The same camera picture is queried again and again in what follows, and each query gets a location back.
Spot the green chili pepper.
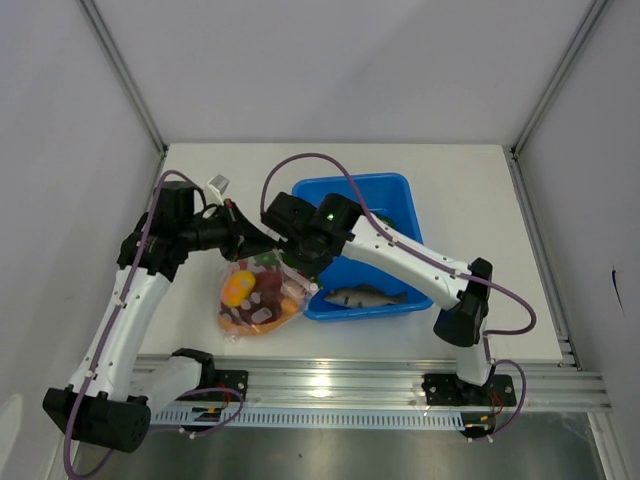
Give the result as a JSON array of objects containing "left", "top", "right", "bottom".
[{"left": 253, "top": 252, "right": 278, "bottom": 267}]

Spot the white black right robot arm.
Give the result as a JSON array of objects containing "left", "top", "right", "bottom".
[{"left": 260, "top": 193, "right": 493, "bottom": 404}]

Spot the white slotted cable duct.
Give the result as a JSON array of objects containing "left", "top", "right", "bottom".
[{"left": 151, "top": 404, "right": 464, "bottom": 431}]

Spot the clear pink-dotted zip bag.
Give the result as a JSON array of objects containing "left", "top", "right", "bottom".
[{"left": 217, "top": 250, "right": 320, "bottom": 339}]

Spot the grey fish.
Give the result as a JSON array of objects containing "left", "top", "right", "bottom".
[{"left": 324, "top": 284, "right": 408, "bottom": 309}]

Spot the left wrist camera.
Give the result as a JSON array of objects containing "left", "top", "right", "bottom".
[{"left": 203, "top": 174, "right": 229, "bottom": 205}]

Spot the raw steak slice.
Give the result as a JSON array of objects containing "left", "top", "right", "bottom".
[{"left": 218, "top": 296, "right": 301, "bottom": 337}]

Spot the yellow mango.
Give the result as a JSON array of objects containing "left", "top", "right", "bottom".
[{"left": 220, "top": 270, "right": 256, "bottom": 307}]

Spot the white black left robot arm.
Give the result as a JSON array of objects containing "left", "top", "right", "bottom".
[{"left": 43, "top": 181, "right": 275, "bottom": 453}]

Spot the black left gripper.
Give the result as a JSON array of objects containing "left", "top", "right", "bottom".
[{"left": 180, "top": 198, "right": 278, "bottom": 262}]

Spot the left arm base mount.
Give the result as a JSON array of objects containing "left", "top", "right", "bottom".
[{"left": 177, "top": 369, "right": 249, "bottom": 403}]

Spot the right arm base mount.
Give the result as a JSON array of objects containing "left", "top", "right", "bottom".
[{"left": 421, "top": 373, "right": 518, "bottom": 407}]

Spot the green cucumber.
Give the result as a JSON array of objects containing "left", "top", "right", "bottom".
[{"left": 374, "top": 213, "right": 395, "bottom": 229}]

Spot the blue plastic bin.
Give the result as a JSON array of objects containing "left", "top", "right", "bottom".
[{"left": 292, "top": 173, "right": 433, "bottom": 323}]

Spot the red lobster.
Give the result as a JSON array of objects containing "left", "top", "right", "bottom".
[{"left": 222, "top": 269, "right": 304, "bottom": 310}]

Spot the beige egg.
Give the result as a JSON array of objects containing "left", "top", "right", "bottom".
[{"left": 281, "top": 279, "right": 305, "bottom": 301}]

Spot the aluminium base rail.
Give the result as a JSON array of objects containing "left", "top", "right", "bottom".
[{"left": 215, "top": 357, "right": 612, "bottom": 413}]

